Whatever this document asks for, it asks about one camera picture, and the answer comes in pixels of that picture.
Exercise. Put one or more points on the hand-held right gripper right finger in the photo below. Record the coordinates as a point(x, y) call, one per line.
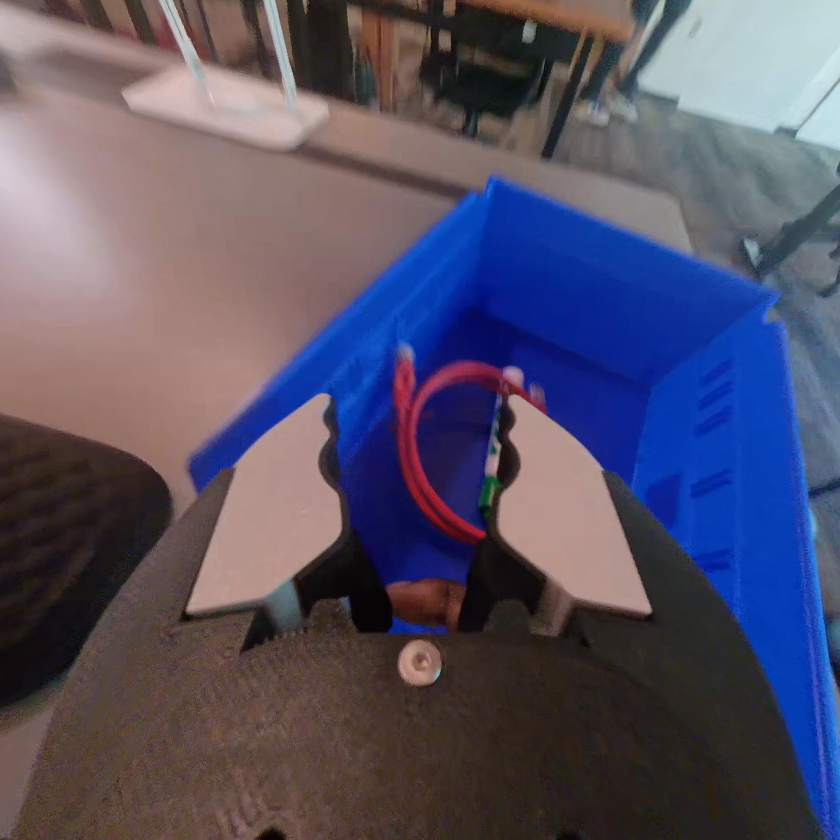
point(571, 525)

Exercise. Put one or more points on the black swivel chair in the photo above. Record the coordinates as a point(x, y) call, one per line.
point(486, 72)

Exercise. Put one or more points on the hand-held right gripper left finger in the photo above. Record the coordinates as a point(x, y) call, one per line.
point(269, 525)

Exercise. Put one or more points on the blue plastic bin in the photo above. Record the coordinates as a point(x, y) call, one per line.
point(578, 289)

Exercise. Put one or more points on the green white marker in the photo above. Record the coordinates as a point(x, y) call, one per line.
point(492, 453)

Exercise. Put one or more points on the black tripod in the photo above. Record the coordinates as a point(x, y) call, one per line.
point(794, 236)

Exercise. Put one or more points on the white stand base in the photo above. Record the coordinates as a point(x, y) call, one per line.
point(223, 105)

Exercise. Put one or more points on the black dimpled pad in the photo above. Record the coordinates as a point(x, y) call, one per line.
point(66, 551)

